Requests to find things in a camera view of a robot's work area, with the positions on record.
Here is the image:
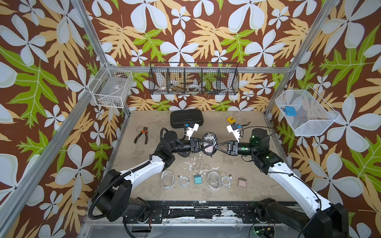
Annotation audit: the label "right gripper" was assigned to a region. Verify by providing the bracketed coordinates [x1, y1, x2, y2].
[216, 142, 260, 158]

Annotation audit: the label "pink charger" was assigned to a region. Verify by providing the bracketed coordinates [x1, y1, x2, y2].
[204, 146, 214, 153]
[238, 178, 247, 188]

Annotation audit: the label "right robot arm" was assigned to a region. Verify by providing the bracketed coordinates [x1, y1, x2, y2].
[207, 127, 349, 238]

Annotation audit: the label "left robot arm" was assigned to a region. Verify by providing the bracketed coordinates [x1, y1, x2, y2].
[88, 128, 213, 223]

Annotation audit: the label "yellow tape measure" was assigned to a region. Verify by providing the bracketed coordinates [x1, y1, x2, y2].
[227, 117, 251, 127]

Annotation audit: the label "black hard case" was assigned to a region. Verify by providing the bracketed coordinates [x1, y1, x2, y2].
[170, 109, 204, 129]

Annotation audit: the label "teal charger lower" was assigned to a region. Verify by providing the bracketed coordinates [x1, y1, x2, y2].
[194, 175, 202, 184]

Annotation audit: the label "orange black pliers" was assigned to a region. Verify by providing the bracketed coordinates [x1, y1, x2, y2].
[134, 127, 148, 144]

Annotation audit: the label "blue object in basket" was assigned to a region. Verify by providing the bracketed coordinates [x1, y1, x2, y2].
[283, 106, 297, 117]

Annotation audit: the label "white mesh basket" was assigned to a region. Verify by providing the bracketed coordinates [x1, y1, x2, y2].
[275, 86, 339, 137]

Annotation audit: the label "black wire basket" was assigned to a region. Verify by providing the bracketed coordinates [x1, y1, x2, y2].
[147, 62, 240, 95]

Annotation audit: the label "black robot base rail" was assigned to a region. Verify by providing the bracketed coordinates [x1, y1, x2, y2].
[121, 198, 283, 224]

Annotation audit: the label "white wire basket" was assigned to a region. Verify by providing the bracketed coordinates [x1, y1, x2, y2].
[89, 63, 134, 109]

